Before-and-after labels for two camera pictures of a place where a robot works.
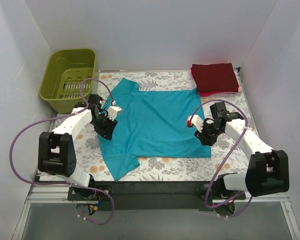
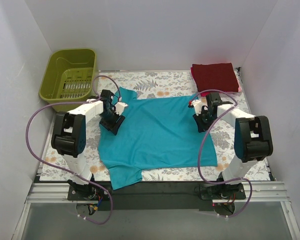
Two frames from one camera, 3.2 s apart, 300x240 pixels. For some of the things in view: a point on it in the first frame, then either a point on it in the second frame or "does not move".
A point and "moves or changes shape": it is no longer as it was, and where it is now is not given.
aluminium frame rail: (50, 193) does not move
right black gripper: (205, 135) → (202, 122)
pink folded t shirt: (207, 94) does not move
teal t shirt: (151, 124) moves or changes shape
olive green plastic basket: (65, 70) does not move
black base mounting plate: (152, 196) does not move
